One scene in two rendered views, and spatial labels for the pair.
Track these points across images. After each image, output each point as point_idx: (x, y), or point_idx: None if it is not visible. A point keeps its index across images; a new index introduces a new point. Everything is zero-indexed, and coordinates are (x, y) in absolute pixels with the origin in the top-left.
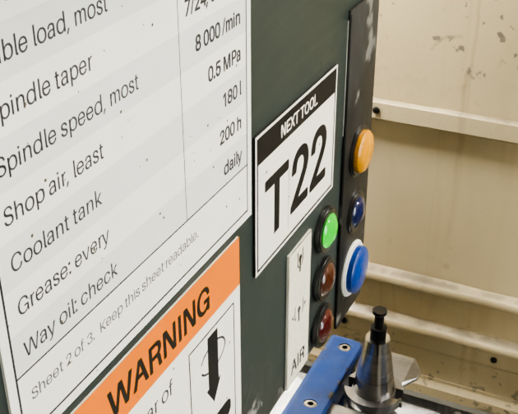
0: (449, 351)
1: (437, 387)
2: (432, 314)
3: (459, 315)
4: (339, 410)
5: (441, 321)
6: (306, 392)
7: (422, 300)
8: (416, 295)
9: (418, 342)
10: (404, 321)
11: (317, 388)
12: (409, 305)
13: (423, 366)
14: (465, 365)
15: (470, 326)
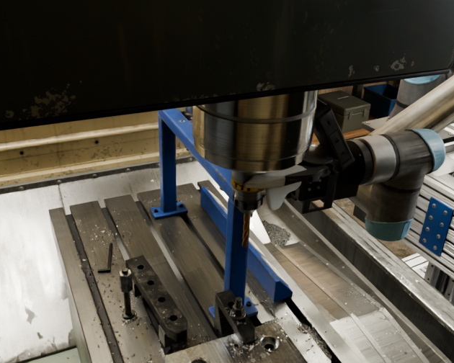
0: (148, 136)
1: (147, 156)
2: (138, 120)
3: (150, 116)
4: (190, 121)
5: (143, 122)
6: (176, 119)
7: (132, 115)
8: (130, 114)
9: (134, 137)
10: (127, 128)
11: (178, 117)
12: (127, 120)
13: (138, 149)
14: (156, 140)
15: (156, 119)
